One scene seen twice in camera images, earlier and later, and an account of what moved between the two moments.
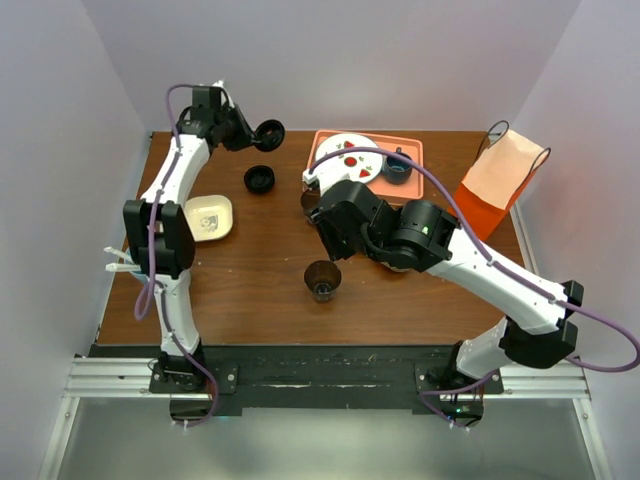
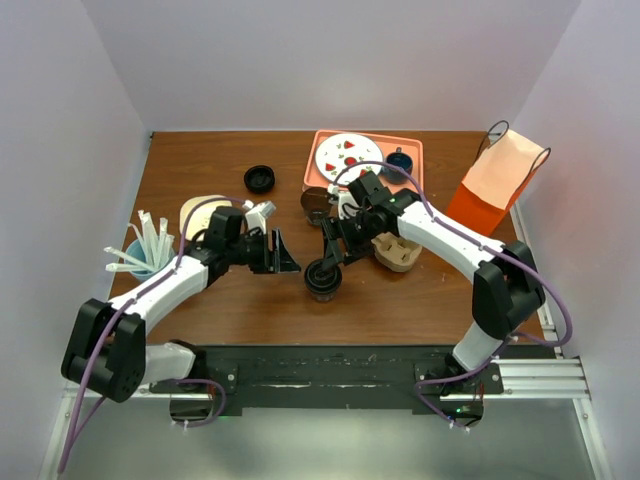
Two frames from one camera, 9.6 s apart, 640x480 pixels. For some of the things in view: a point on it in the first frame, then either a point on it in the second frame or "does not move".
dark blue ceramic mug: (398, 171) does not move
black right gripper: (324, 225) to (354, 252)
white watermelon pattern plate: (363, 166) does not move
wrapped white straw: (118, 253) does not move
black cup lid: (271, 135) to (322, 281)
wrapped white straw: (117, 267) does not move
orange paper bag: (503, 166) does not move
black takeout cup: (310, 199) does not move
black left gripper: (245, 137) to (282, 261)
